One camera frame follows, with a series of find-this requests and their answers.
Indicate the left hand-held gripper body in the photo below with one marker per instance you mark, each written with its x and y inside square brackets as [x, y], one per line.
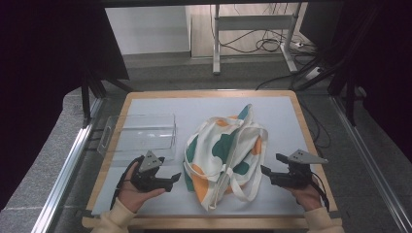
[147, 176]

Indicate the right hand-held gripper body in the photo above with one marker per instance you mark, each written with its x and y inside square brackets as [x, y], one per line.
[294, 176]

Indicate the clear plastic box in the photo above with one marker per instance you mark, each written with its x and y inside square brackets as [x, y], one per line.
[145, 136]

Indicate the white tote bag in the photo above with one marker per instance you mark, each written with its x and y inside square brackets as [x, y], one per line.
[223, 145]

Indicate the person's left hand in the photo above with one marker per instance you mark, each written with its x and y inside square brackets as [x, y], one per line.
[132, 194]

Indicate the person's right hand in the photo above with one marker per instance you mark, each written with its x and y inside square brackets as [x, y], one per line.
[307, 197]

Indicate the white power strip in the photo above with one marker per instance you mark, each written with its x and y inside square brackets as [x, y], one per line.
[313, 73]

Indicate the black metal stand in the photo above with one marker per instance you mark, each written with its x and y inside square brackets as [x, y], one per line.
[350, 97]
[85, 97]

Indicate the dark curtain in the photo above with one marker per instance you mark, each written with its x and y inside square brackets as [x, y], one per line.
[388, 64]
[42, 81]

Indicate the aluminium rail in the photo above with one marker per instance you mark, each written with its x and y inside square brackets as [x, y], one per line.
[64, 171]
[369, 155]

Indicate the white metal desk frame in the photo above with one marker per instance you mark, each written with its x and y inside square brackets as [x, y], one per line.
[252, 22]

